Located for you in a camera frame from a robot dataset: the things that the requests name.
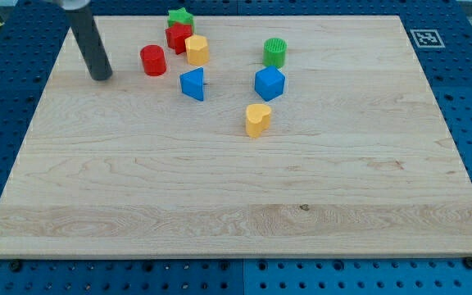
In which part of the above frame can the black bolt right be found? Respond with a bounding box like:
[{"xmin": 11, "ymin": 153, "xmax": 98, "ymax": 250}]
[{"xmin": 462, "ymin": 256, "xmax": 472, "ymax": 270}]

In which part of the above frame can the white fiducial marker tag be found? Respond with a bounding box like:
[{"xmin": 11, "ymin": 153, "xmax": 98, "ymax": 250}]
[{"xmin": 410, "ymin": 29, "xmax": 445, "ymax": 48}]

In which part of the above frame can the light wooden board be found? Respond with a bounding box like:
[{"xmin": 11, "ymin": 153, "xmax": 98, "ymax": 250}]
[{"xmin": 0, "ymin": 16, "xmax": 472, "ymax": 260}]

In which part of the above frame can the green star block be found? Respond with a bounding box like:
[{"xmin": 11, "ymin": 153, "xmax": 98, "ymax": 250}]
[{"xmin": 167, "ymin": 7, "xmax": 194, "ymax": 30}]

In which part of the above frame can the black bolt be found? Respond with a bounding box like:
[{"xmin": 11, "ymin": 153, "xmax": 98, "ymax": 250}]
[
  {"xmin": 462, "ymin": 256, "xmax": 472, "ymax": 270},
  {"xmin": 8, "ymin": 260, "xmax": 23, "ymax": 273}
]

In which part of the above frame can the black bolt left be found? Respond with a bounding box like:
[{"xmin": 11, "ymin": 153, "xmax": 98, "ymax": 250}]
[{"xmin": 8, "ymin": 260, "xmax": 23, "ymax": 273}]

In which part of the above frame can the blue cube block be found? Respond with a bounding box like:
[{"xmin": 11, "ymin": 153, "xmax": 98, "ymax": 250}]
[{"xmin": 254, "ymin": 66, "xmax": 285, "ymax": 102}]

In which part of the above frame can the yellow heart block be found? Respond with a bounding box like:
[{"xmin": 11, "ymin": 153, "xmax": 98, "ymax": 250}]
[{"xmin": 245, "ymin": 104, "xmax": 272, "ymax": 138}]

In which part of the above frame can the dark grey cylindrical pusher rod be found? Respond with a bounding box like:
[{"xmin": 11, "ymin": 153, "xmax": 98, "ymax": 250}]
[{"xmin": 65, "ymin": 5, "xmax": 113, "ymax": 81}]

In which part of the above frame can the green cylinder block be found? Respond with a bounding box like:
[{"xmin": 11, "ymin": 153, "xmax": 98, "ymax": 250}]
[{"xmin": 262, "ymin": 38, "xmax": 288, "ymax": 68}]

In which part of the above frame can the white rod mount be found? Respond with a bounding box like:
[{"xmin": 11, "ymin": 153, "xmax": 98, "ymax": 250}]
[{"xmin": 46, "ymin": 0, "xmax": 91, "ymax": 10}]

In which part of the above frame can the red cylinder block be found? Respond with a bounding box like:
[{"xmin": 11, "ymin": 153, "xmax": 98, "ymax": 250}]
[{"xmin": 140, "ymin": 44, "xmax": 166, "ymax": 76}]

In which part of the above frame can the blue triangle block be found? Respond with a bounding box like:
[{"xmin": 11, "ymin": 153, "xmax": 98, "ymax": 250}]
[{"xmin": 179, "ymin": 67, "xmax": 204, "ymax": 102}]

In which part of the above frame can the yellow hexagon block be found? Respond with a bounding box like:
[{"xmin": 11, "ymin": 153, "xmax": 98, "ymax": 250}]
[{"xmin": 184, "ymin": 34, "xmax": 210, "ymax": 66}]

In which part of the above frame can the red star block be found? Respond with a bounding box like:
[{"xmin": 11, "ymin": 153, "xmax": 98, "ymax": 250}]
[{"xmin": 166, "ymin": 22, "xmax": 193, "ymax": 55}]

